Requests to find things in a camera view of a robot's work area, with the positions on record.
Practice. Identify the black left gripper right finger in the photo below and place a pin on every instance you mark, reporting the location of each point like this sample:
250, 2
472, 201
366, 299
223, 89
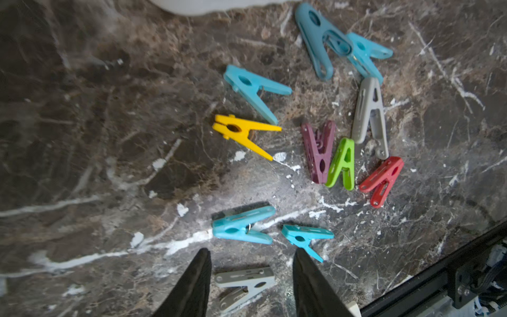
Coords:
313, 295

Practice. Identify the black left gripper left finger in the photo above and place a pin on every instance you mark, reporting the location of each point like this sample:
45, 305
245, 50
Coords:
191, 294

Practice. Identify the grey clothespin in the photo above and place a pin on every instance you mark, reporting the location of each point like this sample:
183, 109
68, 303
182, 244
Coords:
245, 285
370, 114

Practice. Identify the red clothespin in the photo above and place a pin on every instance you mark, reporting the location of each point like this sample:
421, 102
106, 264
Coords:
382, 180

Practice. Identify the green clothespin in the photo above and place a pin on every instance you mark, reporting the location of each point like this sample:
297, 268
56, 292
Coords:
343, 163

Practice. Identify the yellow clothespin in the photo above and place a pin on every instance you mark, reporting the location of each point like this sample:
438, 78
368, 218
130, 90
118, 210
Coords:
239, 129

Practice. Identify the white plastic storage box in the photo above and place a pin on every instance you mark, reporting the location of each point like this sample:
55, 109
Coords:
193, 8

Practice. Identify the purple clothespin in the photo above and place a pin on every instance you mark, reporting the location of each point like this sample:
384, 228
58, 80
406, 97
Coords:
319, 148

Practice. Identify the dark teal clothespin top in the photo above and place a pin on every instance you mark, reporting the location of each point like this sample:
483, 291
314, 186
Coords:
317, 33

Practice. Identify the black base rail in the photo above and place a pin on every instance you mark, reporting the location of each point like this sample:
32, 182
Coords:
469, 282

